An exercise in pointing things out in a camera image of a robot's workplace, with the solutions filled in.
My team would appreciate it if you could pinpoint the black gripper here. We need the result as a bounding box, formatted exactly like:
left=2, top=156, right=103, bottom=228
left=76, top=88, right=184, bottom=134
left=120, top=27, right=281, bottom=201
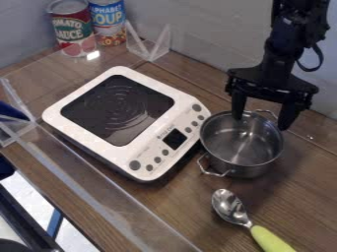
left=224, top=66, right=318, bottom=131

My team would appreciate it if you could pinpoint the silver pot with handles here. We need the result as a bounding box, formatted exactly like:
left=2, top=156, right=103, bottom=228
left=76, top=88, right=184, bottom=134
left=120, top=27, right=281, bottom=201
left=198, top=109, right=285, bottom=178

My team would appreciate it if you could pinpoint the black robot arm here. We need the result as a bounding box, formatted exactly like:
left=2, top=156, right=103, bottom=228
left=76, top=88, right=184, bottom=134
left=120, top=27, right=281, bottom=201
left=224, top=0, right=330, bottom=131

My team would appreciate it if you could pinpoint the white and black stove top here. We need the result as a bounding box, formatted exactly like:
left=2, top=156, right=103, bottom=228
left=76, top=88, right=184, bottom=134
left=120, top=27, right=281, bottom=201
left=41, top=66, right=211, bottom=182

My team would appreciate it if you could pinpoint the alphabet soup can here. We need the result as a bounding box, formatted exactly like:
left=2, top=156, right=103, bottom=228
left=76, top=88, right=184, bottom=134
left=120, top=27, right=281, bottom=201
left=88, top=0, right=127, bottom=46

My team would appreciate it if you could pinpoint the tomato sauce can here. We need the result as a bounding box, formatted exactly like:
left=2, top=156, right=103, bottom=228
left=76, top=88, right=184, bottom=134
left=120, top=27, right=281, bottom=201
left=45, top=0, right=96, bottom=57

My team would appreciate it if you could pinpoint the clear acrylic front barrier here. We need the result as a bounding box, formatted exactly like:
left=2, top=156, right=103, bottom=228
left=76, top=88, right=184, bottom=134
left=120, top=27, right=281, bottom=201
left=0, top=78, right=202, bottom=252

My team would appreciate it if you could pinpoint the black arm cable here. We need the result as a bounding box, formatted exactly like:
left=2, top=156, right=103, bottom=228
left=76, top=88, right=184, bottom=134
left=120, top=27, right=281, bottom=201
left=294, top=43, right=326, bottom=73

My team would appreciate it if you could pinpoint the clear acrylic corner bracket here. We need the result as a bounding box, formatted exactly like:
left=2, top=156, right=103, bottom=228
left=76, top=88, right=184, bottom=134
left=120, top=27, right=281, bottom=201
left=125, top=21, right=171, bottom=62

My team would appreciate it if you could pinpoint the spoon with green handle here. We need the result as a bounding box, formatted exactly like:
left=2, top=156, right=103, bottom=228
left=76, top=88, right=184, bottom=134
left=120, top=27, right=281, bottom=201
left=210, top=189, right=295, bottom=252

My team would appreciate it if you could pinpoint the black metal table frame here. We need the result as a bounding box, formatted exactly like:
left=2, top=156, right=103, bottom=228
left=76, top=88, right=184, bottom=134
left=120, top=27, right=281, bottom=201
left=0, top=185, right=64, bottom=252

